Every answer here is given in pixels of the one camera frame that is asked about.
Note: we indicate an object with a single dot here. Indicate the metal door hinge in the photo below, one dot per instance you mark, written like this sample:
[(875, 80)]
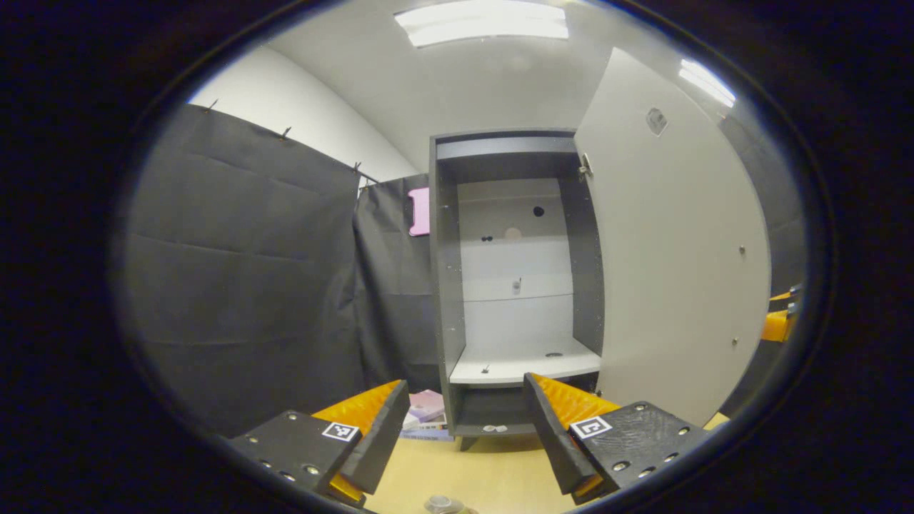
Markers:
[(585, 167)]

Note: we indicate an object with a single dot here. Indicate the beige cabinet door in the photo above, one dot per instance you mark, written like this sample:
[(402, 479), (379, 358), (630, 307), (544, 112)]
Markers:
[(671, 271)]

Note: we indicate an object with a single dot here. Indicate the large ceiling light panel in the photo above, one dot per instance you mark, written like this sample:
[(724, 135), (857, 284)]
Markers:
[(482, 21)]

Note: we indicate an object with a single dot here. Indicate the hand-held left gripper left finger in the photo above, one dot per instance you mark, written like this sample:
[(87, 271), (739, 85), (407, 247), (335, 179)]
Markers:
[(385, 421)]

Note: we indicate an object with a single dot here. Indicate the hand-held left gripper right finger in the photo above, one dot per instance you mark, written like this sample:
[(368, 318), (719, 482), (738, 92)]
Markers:
[(546, 421)]

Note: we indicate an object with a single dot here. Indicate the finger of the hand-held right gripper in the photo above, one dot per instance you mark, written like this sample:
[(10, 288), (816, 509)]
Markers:
[(782, 295), (775, 326)]

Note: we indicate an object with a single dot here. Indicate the long ceiling light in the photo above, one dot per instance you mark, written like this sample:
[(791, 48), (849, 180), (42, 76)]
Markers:
[(707, 82)]

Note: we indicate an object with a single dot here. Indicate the blue book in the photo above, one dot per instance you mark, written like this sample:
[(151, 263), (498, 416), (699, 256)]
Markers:
[(428, 435)]

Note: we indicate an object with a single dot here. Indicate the white book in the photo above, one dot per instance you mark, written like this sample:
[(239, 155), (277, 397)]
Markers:
[(421, 425)]

